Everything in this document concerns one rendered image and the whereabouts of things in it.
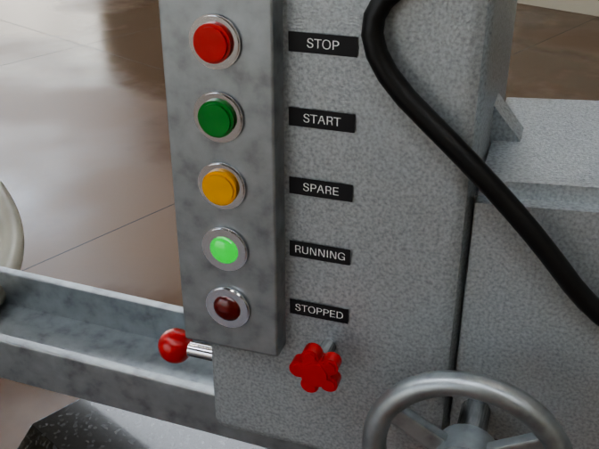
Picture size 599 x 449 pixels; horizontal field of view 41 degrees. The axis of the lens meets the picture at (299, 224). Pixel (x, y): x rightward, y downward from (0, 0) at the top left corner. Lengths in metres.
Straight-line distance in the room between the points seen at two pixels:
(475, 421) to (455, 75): 0.26
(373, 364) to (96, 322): 0.42
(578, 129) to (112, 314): 0.54
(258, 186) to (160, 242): 2.79
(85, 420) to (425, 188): 0.79
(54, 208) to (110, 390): 2.92
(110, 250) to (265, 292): 2.74
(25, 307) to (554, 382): 0.62
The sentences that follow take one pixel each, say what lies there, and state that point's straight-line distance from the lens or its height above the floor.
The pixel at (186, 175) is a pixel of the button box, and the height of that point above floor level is 1.38.
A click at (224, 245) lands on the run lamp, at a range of 0.58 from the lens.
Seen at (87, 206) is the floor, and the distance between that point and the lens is 3.70.
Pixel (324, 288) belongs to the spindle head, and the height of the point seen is 1.29.
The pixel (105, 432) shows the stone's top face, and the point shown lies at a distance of 1.20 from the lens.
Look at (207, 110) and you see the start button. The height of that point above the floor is 1.43.
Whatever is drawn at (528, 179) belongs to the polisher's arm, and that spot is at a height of 1.39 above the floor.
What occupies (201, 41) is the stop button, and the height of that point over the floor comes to 1.48.
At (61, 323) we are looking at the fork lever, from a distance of 0.97.
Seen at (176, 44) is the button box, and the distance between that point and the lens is 0.55.
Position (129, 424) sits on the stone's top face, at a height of 0.83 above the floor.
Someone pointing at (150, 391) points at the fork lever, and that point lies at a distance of 0.81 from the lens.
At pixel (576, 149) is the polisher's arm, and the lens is 0.62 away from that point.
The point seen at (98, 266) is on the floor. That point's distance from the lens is 3.22.
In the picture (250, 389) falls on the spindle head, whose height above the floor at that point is 1.18.
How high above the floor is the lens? 1.62
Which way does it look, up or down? 28 degrees down
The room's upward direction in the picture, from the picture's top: straight up
